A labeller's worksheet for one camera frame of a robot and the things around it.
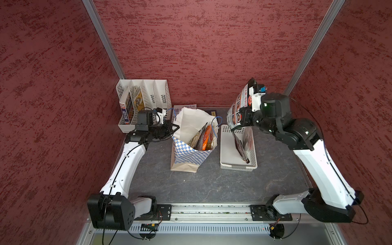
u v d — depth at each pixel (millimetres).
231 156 910
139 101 1002
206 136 838
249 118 517
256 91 492
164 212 741
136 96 964
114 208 379
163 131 666
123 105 913
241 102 617
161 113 706
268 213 658
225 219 727
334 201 375
